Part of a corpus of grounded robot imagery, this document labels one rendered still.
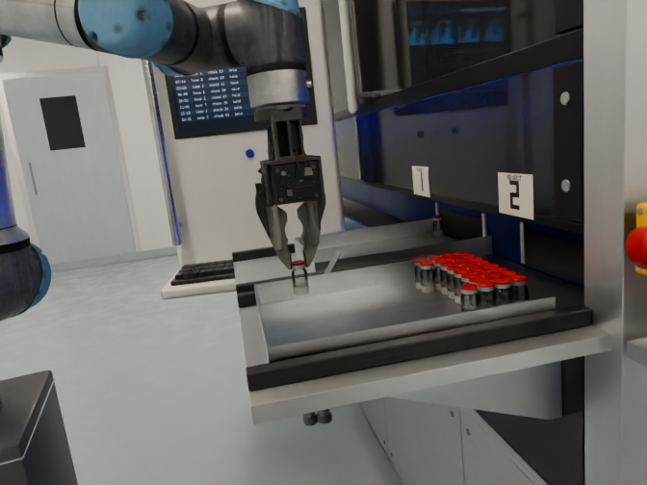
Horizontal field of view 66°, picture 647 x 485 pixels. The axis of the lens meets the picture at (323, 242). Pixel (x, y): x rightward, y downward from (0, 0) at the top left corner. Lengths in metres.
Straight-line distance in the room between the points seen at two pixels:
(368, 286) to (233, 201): 0.73
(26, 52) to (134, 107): 1.17
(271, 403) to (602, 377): 0.38
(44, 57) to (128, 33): 5.80
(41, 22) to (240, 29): 0.21
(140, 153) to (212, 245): 4.62
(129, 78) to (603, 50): 5.73
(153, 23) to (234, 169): 0.95
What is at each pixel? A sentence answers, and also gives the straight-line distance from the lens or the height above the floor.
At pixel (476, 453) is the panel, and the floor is 0.51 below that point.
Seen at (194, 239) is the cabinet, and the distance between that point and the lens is 1.50.
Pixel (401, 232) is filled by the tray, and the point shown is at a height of 0.89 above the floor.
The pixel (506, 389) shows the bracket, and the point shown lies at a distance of 0.71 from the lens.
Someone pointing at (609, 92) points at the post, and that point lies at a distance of 0.60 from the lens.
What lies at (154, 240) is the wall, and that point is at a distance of 6.14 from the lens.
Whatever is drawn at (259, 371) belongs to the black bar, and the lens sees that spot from 0.53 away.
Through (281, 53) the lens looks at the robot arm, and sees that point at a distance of 0.63.
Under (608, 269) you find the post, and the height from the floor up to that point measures 0.95.
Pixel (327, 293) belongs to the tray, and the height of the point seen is 0.88.
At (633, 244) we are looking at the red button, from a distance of 0.54.
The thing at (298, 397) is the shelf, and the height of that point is 0.88.
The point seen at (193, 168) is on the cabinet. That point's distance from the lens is 1.48.
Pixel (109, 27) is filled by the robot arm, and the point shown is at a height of 1.25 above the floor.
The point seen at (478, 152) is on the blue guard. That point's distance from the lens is 0.83.
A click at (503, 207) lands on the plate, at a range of 0.78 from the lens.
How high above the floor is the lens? 1.12
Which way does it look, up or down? 11 degrees down
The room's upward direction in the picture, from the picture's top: 6 degrees counter-clockwise
